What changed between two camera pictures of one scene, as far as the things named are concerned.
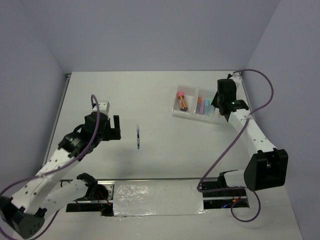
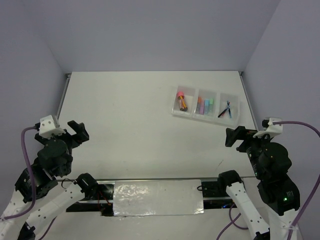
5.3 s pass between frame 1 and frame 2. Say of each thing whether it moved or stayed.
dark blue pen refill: moved
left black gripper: moved
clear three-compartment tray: stayed
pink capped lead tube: stayed
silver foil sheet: stayed
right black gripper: moved
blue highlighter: stayed
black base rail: stayed
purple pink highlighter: stayed
